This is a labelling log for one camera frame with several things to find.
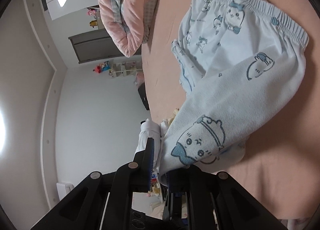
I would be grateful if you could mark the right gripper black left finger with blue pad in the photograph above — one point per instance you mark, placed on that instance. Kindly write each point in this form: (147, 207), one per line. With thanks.
(129, 178)

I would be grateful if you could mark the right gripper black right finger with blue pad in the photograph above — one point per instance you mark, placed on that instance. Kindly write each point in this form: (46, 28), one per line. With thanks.
(199, 200)

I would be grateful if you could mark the white and yellow garment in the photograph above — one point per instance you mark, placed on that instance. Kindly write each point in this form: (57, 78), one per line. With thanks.
(150, 129)

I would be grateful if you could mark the light blue cartoon pajama pants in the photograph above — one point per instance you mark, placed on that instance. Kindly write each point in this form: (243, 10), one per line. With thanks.
(241, 62)

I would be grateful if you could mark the black bag on floor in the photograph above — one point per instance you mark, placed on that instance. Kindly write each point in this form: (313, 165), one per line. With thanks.
(143, 96)

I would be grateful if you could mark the white toy shelf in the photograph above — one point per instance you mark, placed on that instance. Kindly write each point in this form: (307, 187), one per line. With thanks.
(123, 69)

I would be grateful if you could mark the dark grey wardrobe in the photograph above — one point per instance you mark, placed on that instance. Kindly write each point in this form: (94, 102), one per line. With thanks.
(94, 45)

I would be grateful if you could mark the pink folded quilt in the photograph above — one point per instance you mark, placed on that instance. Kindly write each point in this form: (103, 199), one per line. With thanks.
(128, 22)

